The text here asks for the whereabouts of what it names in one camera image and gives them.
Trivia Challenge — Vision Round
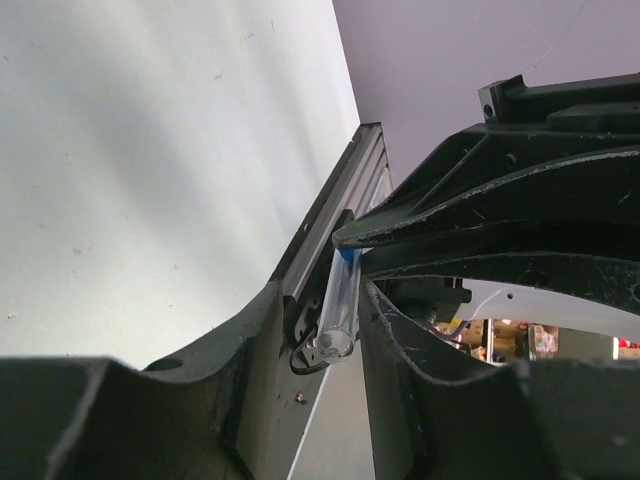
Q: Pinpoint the aluminium front frame rail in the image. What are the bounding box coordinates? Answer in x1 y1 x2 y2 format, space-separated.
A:
270 123 388 351

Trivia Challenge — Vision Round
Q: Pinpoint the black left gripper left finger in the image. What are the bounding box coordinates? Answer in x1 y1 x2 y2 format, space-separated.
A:
1 281 305 479

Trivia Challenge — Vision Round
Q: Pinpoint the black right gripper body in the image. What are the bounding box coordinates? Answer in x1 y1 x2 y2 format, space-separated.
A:
379 74 639 212

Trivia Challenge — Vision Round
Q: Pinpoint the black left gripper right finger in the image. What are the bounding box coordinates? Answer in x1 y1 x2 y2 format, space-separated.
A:
360 283 639 479

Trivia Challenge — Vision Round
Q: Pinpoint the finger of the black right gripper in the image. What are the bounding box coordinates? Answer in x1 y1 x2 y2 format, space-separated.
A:
333 149 639 249
363 252 639 313

